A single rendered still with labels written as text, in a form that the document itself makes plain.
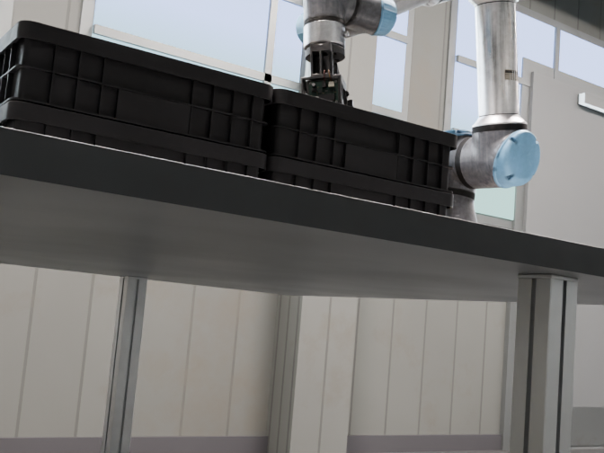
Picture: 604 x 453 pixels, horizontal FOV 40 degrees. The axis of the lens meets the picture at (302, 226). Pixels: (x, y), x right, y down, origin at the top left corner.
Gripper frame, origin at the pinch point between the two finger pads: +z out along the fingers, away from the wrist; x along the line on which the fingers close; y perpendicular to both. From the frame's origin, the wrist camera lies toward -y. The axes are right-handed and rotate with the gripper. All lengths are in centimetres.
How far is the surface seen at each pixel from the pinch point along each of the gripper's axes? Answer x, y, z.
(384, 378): -19, -264, 49
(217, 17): -76, -183, -107
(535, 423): 31, 23, 43
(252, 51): -65, -196, -96
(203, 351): -86, -191, 34
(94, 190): -8, 77, 18
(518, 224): 52, -325, -31
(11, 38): -36, 45, -10
